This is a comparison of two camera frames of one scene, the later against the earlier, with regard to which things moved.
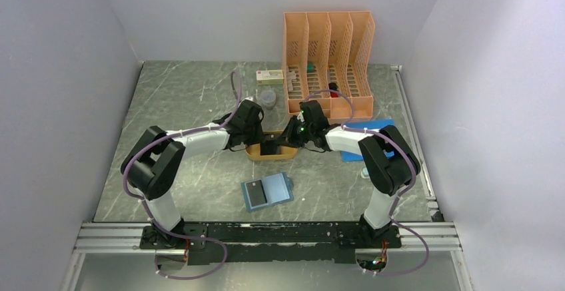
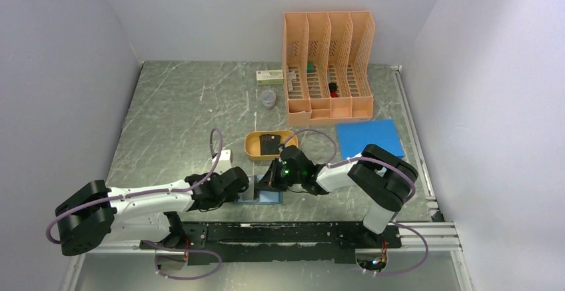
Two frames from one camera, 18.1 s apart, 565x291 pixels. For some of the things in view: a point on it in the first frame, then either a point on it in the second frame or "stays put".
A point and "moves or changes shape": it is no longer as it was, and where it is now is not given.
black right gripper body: x=298 y=132 → x=280 y=176
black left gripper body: x=253 y=133 → x=227 y=198
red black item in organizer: x=333 y=86 stays put
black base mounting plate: x=241 y=244 stays put
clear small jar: x=268 y=98 stays put
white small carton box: x=270 y=76 stays put
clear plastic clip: x=290 y=75 stays put
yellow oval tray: x=253 y=150 stays put
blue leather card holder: x=277 y=188 moves or changes shape
